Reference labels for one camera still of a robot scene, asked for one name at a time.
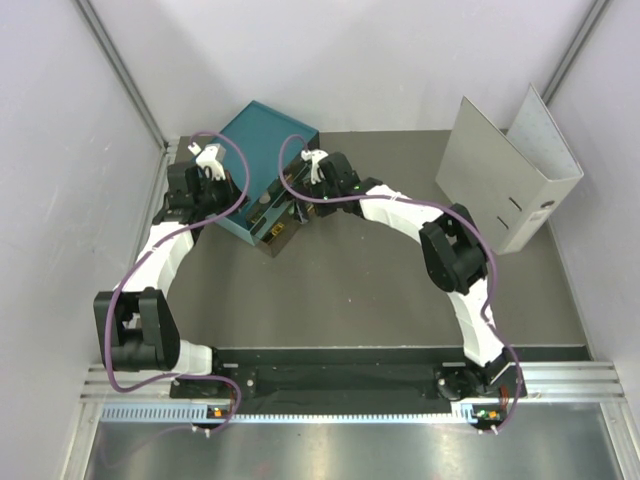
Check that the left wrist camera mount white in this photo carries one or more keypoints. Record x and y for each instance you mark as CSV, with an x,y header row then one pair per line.
x,y
211,158

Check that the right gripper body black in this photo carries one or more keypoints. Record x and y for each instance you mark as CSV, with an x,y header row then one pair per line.
x,y
323,191

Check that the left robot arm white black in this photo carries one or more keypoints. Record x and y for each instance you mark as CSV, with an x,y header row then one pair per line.
x,y
135,326

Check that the teal drawer organizer box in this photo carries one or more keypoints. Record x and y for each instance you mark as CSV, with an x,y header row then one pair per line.
x,y
266,137

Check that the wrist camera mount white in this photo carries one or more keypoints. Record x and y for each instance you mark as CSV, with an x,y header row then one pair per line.
x,y
211,158
314,157

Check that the gold black lipstick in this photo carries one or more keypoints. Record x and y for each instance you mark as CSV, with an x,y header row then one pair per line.
x,y
274,232

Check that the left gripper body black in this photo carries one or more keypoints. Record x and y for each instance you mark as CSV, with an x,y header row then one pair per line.
x,y
218,196

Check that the clear drawer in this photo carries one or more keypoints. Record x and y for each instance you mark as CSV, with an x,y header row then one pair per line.
x,y
283,214
274,194

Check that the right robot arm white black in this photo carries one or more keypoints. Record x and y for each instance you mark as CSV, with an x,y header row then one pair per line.
x,y
455,259

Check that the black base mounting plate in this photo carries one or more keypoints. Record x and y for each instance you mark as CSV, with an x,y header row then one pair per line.
x,y
429,372

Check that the grey ring binder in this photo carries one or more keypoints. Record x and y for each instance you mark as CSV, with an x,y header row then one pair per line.
x,y
511,182

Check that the aluminium rail frame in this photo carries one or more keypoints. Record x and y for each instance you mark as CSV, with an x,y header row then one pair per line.
x,y
557,381

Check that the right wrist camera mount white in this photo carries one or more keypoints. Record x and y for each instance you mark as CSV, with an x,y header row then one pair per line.
x,y
314,157

